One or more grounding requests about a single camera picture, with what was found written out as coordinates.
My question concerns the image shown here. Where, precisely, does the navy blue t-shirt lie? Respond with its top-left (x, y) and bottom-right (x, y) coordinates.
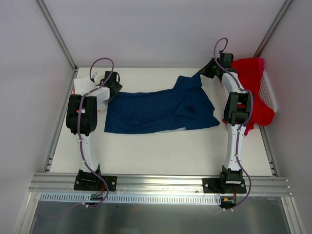
top-left (104, 73), bottom-right (220, 134)

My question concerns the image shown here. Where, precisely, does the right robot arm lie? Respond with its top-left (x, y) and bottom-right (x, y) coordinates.
top-left (199, 51), bottom-right (254, 194)

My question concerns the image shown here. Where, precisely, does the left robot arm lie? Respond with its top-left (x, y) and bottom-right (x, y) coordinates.
top-left (65, 71), bottom-right (122, 192)

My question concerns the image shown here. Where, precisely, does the red t-shirt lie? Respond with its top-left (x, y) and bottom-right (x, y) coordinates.
top-left (232, 58), bottom-right (275, 135)

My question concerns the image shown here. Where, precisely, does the folded white t-shirt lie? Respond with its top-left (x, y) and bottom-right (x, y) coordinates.
top-left (74, 77), bottom-right (110, 111)

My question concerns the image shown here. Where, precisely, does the white perforated plastic basket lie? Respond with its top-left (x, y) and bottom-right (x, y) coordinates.
top-left (259, 70), bottom-right (278, 113)

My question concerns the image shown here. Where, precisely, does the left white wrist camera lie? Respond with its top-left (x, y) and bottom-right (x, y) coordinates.
top-left (92, 72), bottom-right (104, 85)

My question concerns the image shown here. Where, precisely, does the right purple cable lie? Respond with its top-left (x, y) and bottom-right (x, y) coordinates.
top-left (214, 38), bottom-right (252, 210)

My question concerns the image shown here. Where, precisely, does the purple cable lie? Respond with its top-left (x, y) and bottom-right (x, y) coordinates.
top-left (77, 57), bottom-right (115, 208)
top-left (214, 38), bottom-right (252, 210)

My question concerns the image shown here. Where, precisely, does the right aluminium frame post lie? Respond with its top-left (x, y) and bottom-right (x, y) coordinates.
top-left (253, 0), bottom-right (294, 58)

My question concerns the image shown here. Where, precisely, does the aluminium frame post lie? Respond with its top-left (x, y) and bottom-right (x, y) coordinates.
top-left (253, 0), bottom-right (294, 58)
top-left (35, 0), bottom-right (78, 71)

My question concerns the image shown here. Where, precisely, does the left aluminium frame post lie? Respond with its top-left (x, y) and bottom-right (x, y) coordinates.
top-left (35, 0), bottom-right (78, 71)

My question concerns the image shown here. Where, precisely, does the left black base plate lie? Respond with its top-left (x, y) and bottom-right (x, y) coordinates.
top-left (74, 174), bottom-right (117, 192)

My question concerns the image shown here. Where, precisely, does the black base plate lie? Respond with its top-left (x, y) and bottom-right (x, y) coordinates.
top-left (74, 174), bottom-right (117, 192)
top-left (202, 177), bottom-right (247, 194)

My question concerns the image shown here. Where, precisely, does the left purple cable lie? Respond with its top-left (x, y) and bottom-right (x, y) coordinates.
top-left (77, 57), bottom-right (115, 208)

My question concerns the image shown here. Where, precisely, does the aluminium mounting rail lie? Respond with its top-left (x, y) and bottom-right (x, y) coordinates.
top-left (29, 173), bottom-right (293, 197)

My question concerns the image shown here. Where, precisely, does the white slotted cable duct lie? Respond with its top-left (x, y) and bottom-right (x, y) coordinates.
top-left (39, 192), bottom-right (221, 206)

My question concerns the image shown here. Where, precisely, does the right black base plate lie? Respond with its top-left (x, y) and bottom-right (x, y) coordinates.
top-left (202, 177), bottom-right (247, 194)

